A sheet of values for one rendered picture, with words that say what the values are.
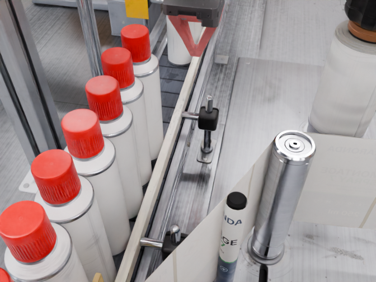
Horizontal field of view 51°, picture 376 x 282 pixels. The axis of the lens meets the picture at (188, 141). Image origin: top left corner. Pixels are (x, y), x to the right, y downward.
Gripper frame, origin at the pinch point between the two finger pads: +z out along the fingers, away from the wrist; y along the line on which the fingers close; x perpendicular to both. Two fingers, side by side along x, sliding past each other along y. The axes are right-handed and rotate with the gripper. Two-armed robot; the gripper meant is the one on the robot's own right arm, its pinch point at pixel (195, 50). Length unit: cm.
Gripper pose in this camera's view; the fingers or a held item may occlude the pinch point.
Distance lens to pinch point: 56.1
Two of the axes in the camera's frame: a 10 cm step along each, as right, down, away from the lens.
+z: 0.0, 6.9, 7.2
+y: 1.9, -7.1, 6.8
